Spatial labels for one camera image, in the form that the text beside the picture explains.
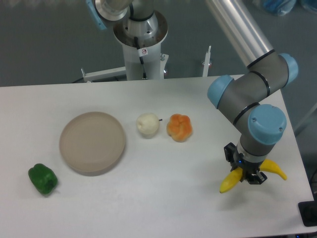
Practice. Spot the orange bread roll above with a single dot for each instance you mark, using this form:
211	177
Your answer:
179	127

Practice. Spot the beige round plate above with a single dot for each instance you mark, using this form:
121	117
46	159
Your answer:
92	143

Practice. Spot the blue plastic bag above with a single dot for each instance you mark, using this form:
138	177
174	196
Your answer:
283	7

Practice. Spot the white bracket post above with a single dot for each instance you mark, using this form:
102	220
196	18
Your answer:
207	62

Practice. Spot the black device at edge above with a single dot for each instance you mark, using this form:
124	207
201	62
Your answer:
308	212

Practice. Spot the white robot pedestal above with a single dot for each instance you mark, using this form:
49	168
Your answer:
141	45

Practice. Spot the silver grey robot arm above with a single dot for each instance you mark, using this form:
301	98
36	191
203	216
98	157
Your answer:
239	100

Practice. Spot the green bell pepper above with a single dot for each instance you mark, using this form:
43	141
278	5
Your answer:
43	178

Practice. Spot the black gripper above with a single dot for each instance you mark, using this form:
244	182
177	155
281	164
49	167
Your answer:
250	170

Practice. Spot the yellow banana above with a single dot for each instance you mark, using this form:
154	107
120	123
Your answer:
237	175

